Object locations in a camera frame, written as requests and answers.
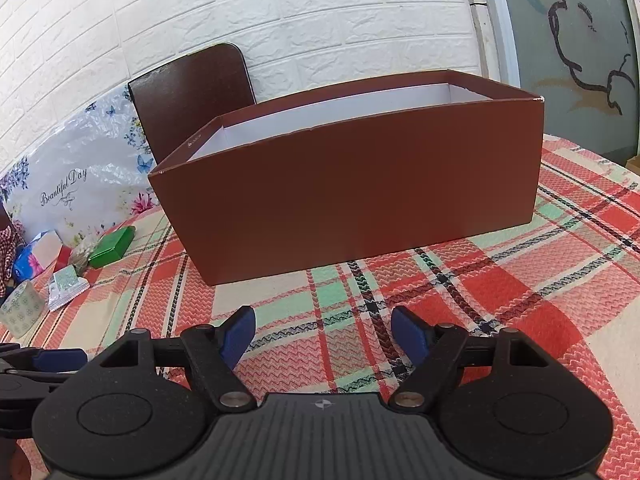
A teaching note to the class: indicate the white door frame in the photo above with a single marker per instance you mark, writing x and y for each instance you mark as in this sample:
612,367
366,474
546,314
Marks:
500,20

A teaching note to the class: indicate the green cardboard box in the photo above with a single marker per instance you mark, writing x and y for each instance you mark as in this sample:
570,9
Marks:
112,247

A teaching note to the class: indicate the white floral plastic bag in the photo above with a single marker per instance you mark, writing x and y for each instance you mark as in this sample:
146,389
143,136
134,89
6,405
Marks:
75,180

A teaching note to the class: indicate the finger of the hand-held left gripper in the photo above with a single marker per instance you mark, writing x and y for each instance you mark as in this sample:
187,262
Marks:
60,358

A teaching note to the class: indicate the dark brown chair back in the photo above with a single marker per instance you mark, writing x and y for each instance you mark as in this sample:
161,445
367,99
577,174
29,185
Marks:
190,100

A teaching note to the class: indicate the blue tissue pack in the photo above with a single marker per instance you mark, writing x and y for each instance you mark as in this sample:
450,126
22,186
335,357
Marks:
32,260

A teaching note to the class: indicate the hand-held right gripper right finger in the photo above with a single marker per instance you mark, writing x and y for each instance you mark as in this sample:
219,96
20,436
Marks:
410,335

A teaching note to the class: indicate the clear patterned tape roll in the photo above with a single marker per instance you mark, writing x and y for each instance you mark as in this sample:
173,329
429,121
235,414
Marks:
22,310

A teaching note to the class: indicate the cartoon painted door panel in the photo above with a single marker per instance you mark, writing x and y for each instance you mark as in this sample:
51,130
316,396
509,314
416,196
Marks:
575,10

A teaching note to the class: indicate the green and white tube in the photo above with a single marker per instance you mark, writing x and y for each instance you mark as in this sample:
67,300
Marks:
67,285

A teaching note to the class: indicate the brown storage box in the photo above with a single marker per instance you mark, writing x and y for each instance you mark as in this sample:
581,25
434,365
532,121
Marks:
350,185

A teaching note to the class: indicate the red plaid tablecloth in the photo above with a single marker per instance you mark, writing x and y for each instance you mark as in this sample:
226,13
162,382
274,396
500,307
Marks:
500,285

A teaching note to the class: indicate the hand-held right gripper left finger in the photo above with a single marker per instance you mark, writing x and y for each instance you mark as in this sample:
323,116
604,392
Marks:
237,335

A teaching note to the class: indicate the clear bag of toothpicks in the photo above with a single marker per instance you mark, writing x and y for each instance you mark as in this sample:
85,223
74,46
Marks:
84,257

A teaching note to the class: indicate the red checkered cloth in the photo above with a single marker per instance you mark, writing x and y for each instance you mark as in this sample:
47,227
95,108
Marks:
7,255

